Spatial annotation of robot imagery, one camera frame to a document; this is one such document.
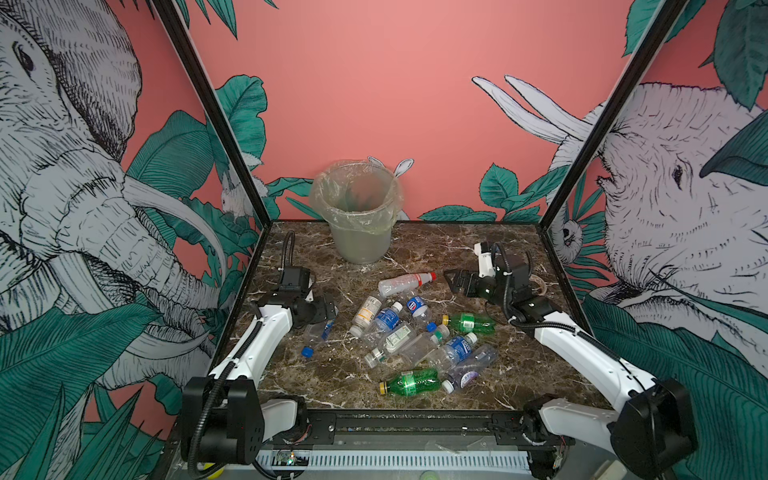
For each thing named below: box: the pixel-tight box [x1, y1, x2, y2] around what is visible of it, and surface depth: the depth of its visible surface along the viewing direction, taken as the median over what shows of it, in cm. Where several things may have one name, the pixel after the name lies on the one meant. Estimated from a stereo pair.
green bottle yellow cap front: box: [379, 368, 441, 397], surface depth 79 cm
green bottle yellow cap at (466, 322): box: [441, 312, 496, 335], surface depth 90 cm
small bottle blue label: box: [406, 296, 428, 317], surface depth 94 cm
